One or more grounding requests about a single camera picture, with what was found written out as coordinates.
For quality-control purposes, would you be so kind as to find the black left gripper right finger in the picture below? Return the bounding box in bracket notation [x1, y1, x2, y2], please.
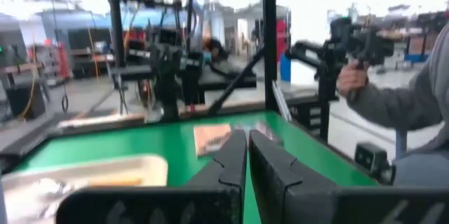
[248, 129, 449, 224]

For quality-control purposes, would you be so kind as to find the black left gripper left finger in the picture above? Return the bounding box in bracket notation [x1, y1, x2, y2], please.
[55, 129, 248, 224]

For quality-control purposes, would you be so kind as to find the beige tray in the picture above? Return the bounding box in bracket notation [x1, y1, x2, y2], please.
[0, 153, 169, 224]

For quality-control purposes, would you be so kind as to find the blue storage bin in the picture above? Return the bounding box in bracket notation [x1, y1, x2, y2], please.
[279, 53, 293, 83]

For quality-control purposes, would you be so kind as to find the person's hand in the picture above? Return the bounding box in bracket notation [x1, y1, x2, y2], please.
[335, 60, 370, 98]

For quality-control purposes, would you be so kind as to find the person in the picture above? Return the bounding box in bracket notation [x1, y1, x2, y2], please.
[345, 22, 449, 187]

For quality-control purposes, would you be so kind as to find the black bin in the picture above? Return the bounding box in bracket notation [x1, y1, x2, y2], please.
[4, 82, 47, 120]

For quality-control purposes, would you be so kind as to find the black camera box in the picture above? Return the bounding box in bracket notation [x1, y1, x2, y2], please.
[353, 142, 396, 185]

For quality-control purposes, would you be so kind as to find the black diagonal frame brace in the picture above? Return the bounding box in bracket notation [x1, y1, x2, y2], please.
[208, 47, 266, 117]

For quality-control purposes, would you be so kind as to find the black vertical frame post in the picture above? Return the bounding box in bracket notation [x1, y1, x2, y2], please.
[262, 0, 279, 112]

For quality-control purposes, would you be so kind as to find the yellow hanging cable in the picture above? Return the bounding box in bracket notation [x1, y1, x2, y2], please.
[19, 37, 39, 119]

